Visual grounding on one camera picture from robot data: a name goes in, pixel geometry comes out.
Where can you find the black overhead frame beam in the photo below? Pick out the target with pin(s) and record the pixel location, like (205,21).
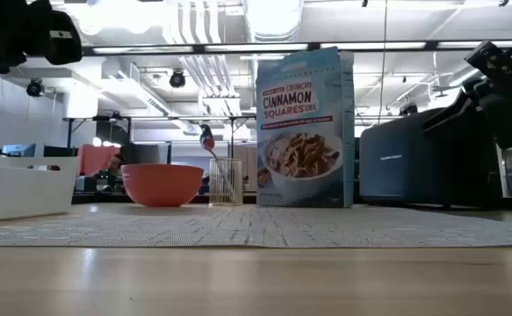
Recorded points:
(313,45)

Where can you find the grey woven placemat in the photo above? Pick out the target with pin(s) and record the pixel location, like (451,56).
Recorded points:
(255,226)

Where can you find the black toaster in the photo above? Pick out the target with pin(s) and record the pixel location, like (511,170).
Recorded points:
(396,167)

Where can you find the white plastic tray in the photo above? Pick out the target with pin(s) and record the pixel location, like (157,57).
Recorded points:
(23,188)

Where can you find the silver ventilation duct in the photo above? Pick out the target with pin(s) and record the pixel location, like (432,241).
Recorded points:
(273,17)

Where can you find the black ceiling-mounted lamp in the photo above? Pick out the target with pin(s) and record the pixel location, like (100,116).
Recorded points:
(177,79)
(408,109)
(35,88)

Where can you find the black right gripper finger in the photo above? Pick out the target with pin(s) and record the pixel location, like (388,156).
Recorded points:
(455,109)
(503,118)

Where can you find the clear ribbed glass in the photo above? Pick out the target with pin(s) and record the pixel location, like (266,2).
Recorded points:
(225,188)

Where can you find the blue cinnamon squares cereal box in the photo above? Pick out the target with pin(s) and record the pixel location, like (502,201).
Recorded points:
(304,131)

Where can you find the background computer monitor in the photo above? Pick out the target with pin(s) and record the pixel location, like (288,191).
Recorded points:
(18,150)

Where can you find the black background rig frame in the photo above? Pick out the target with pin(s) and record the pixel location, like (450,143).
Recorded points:
(69,131)

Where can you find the grey partition panel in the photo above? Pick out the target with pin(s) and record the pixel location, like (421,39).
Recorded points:
(146,153)

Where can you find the orange bowl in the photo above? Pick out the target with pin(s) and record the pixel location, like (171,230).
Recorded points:
(161,184)

